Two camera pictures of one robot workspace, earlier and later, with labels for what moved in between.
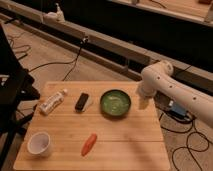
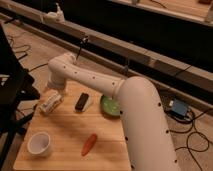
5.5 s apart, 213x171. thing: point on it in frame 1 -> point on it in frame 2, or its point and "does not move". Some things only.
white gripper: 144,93 -> 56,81
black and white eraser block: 82,102 does not move
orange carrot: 89,144 does not move
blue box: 178,109 does not move
